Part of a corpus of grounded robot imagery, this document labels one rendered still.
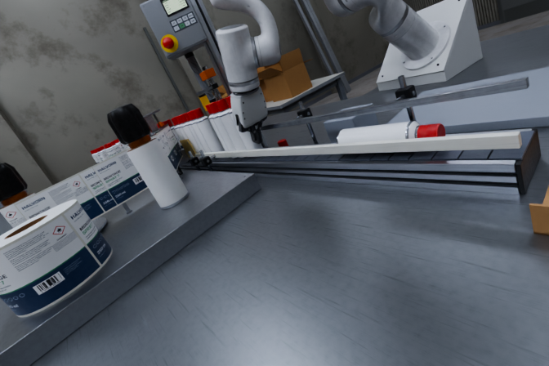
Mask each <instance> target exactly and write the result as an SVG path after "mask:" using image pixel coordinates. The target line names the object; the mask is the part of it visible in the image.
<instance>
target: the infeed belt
mask: <svg viewBox="0 0 549 366"><path fill-rule="evenodd" d="M534 133H535V131H527V132H520V135H521V140H522V146H521V147H520V148H519V149H498V150H445V151H419V152H393V153H366V154H314V155H288V156H261V157H254V158H250V157H247V158H244V159H240V158H237V159H232V158H218V159H212V162H298V161H436V160H516V162H517V160H522V159H523V157H524V155H525V153H526V150H527V149H528V147H529V144H530V142H531V140H532V138H533V135H534Z"/></svg>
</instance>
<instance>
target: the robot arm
mask: <svg viewBox="0 0 549 366"><path fill-rule="evenodd" d="M210 2H211V4H212V5H213V6H214V7H215V8H218V9H221V10H229V11H240V12H243V13H245V14H248V15H250V16H251V17H252V18H253V19H255V20H256V21H257V23H258V24H259V26H260V29H261V35H259V36H256V37H251V36H250V33H249V29H248V26H247V25H244V24H238V25H229V26H226V27H223V28H221V29H218V30H217V31H216V39H217V42H218V46H219V48H220V52H221V58H222V60H223V64H224V67H225V73H226V76H227V79H228V83H229V86H230V90H231V91H232V92H233V93H232V94H230V102H231V109H232V114H233V118H234V123H235V125H237V126H239V131H240V132H250V134H251V138H252V141H253V142H254V143H257V144H260V143H261V142H263V140H262V135H261V129H262V124H263V121H265V120H266V119H267V114H268V112H267V107H266V101H265V97H264V95H263V92H262V90H261V87H260V86H259V85H260V82H259V78H258V73H257V68H259V67H263V66H267V65H273V64H276V63H278V62H279V61H280V59H281V55H282V54H281V46H280V40H279V32H278V28H277V25H276V22H275V18H274V17H273V15H272V13H271V12H270V10H269V9H268V7H267V6H266V5H265V4H264V3H263V2H262V1H261V0H210ZM324 3H325V5H326V7H327V8H328V9H329V10H330V12H331V13H333V14H334V15H335V16H339V17H346V16H350V15H352V14H354V13H356V12H357V11H359V10H361V9H363V8H365V7H366V6H373V9H372V10H371V12H370V15H369V18H368V21H369V24H370V26H371V28H372V29H373V30H374V31H375V32H376V33H378V34H379V35H381V36H382V37H383V38H384V39H385V40H386V41H388V42H389V43H391V44H392V45H393V46H394V47H396V48H397V49H399V50H400V51H401V52H402V53H401V63H402V65H403V67H405V68H406V69H409V70H418V69H422V68H425V67H426V66H428V65H429V64H431V63H432V62H434V61H435V60H436V59H437V58H438V57H439V56H440V55H441V54H442V53H443V51H444V49H445V48H446V47H447V45H448V43H449V39H450V36H451V29H450V27H449V26H448V25H447V24H446V23H445V22H443V21H440V20H438V21H433V22H430V23H427V22H426V21H425V20H424V19H423V18H421V17H420V16H419V15H418V14H417V13H416V12H415V11H414V10H413V9H412V8H411V7H410V6H409V5H408V4H407V3H406V2H404V1H403V0H324Z"/></svg>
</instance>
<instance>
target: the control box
mask: <svg viewBox="0 0 549 366"><path fill-rule="evenodd" d="M186 1H187V2H188V4H189V6H190V7H188V8H186V9H185V10H183V11H180V12H177V13H176V14H174V15H172V16H169V17H167V14H166V12H165V10H164V9H163V6H162V4H161V2H160V0H149V1H147V2H143V3H142V4H141V5H140V8H141V10H142V11H143V13H144V15H145V18H146V19H147V21H148V23H149V25H150V28H151V29H152V30H153V32H154V35H155V37H156V38H157V40H158V43H159V45H160V47H161V48H162V49H163V52H164V54H165V56H166V57H167V58H168V59H171V60H175V59H177V58H179V57H181V56H183V55H185V54H187V53H189V52H192V51H194V50H197V49H199V48H200V47H203V46H204V43H205V42H206V41H207V36H206V34H205V33H204V30H203V27H202V25H201V24H200V22H199V18H198V17H197V15H196V13H195V11H194V8H193V7H192V4H191V2H190V0H186ZM191 11H192V12H193V13H194V16H195V18H196V20H197V21H198V23H196V24H194V25H191V26H189V27H187V28H185V29H183V30H181V31H178V32H176V33H175V32H174V30H173V28H172V26H171V24H170V22H169V21H171V20H175V19H176V18H178V17H180V16H183V15H185V14H187V13H189V12H191ZM165 37H169V38H171V39H172V40H173V42H174V47H173V48H171V49H167V48H165V47H164V46H163V39H164V38H165Z"/></svg>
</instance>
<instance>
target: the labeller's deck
mask: <svg viewBox="0 0 549 366"><path fill-rule="evenodd" d="M182 172H183V174H182V175H181V176H183V179H182V182H183V184H184V185H185V187H186V189H187V190H188V191H189V195H188V197H187V198H186V199H184V200H183V201H182V202H180V203H178V204H177V205H176V206H174V207H172V208H168V209H161V208H160V206H159V205H158V202H157V201H156V199H155V198H154V196H153V195H152V193H151V192H150V189H149V188H148V189H146V190H144V191H142V192H141V193H139V194H138V195H136V196H135V197H133V198H131V199H129V200H128V201H126V202H125V203H126V204H127V206H128V207H129V208H130V209H131V210H132V212H130V213H128V214H126V210H125V208H124V207H123V205H122V204H121V205H119V206H117V207H116V208H114V209H112V210H111V211H109V212H107V213H105V214H104V215H102V216H99V217H98V218H100V217H104V218H106V219H107V222H106V224H105V226H104V227H103V229H102V230H101V231H100V233H101V234H102V235H103V237H104V238H105V240H106V241H107V243H108V244H109V245H110V247H111V248H112V249H113V252H112V255H111V257H110V258H109V260H108V261H107V262H106V263H105V264H104V265H103V266H102V267H101V269H100V270H99V271H97V272H96V273H95V274H94V275H93V276H92V277H91V278H90V279H89V280H88V281H87V282H86V283H84V284H83V285H82V286H80V287H79V288H77V289H76V290H75V291H73V292H72V293H70V294H69V295H68V296H67V297H65V298H63V299H62V300H60V301H58V302H57V303H55V304H54V305H52V306H49V307H48V308H46V309H45V310H42V311H40V312H38V313H36V314H34V315H30V316H27V317H18V316H17V315H16V314H15V313H14V312H13V311H12V310H11V308H10V307H9V306H8V305H7V304H6V303H5V302H4V301H3V300H2V299H1V298H0V366H30V365H31V364H32V363H33V362H35V361H36V360H37V359H39V358H40V357H41V356H43V355H44V354H46V353H47V352H48V351H49V350H50V349H52V348H53V347H54V346H56V345H57V344H58V343H60V342H61V341H63V340H64V339H65V338H67V336H68V335H70V334H71V333H73V332H74V331H75V330H77V329H78V328H80V327H81V326H82V325H83V324H85V323H86V322H87V321H88V320H89V319H91V318H92V317H94V316H95V315H96V314H98V313H99V312H100V311H102V310H103V309H104V308H105V307H106V306H108V305H109V304H111V303H112V302H113V301H115V300H116V299H117V298H119V297H120V296H122V295H123V294H124V293H125V292H126V291H127V290H129V289H130V288H132V287H133V286H134V285H136V284H137V283H139V282H140V281H141V280H142V279H143V278H144V277H146V276H147V275H149V274H150V273H151V272H153V271H154V270H155V269H157V268H158V267H159V266H161V265H162V264H163V263H164V262H165V261H167V260H168V259H170V258H171V257H172V256H174V255H175V254H176V253H178V252H179V251H180V250H181V249H182V248H184V247H185V246H186V245H188V244H189V243H191V242H192V241H193V240H195V239H196V238H198V237H199V236H200V235H201V234H202V233H203V232H205V231H206V230H208V229H209V228H210V227H212V226H213V225H214V224H216V223H217V222H218V221H219V220H220V219H222V218H223V217H224V216H226V215H227V214H228V213H230V212H231V211H233V210H234V209H235V208H237V207H238V206H239V205H240V204H241V203H243V202H244V201H245V200H247V199H248V198H250V197H251V196H252V195H254V194H255V193H256V192H257V191H258V190H260V189H261V187H260V185H259V183H258V180H257V178H256V176H255V174H254V173H241V172H212V171H196V170H182Z"/></svg>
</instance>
